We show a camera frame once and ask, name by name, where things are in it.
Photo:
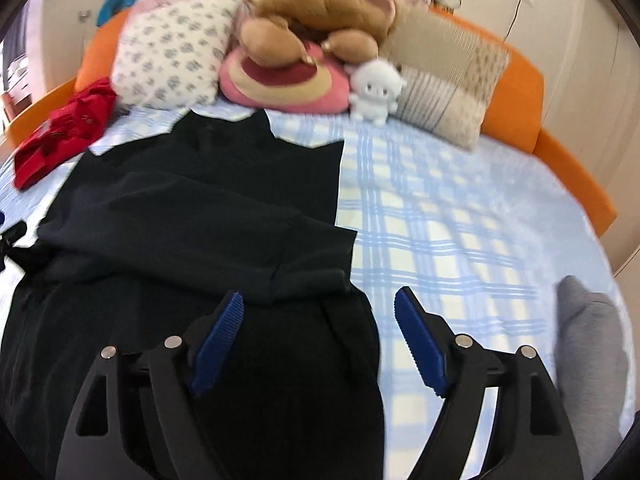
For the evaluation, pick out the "black garment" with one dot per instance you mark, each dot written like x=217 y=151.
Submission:
x=200 y=220

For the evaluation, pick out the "brown plush toy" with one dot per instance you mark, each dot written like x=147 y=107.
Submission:
x=320 y=17

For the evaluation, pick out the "person's grey trouser leg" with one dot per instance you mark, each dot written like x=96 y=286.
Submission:
x=592 y=360

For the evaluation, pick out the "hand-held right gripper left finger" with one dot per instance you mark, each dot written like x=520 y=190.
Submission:
x=220 y=340

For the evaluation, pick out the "white plush toy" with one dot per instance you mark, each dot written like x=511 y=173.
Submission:
x=375 y=89

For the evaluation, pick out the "blue plaid bed sheet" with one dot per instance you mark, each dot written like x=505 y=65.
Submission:
x=450 y=220

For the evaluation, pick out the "teal blue plush object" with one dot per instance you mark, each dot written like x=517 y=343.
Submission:
x=117 y=2

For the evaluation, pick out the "pink round plush cushion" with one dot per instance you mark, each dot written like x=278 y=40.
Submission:
x=285 y=82

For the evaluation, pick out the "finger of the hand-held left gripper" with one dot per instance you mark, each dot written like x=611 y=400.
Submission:
x=11 y=241

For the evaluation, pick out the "orange bed frame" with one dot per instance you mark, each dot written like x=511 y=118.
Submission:
x=530 y=90

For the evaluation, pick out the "white floral pillow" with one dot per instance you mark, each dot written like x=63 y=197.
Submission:
x=172 y=52

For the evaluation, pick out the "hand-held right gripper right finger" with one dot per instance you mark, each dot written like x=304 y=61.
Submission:
x=420 y=345

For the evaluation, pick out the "beige patchwork pillow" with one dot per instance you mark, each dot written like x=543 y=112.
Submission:
x=445 y=80

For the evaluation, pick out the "red garment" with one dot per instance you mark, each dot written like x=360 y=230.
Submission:
x=65 y=127

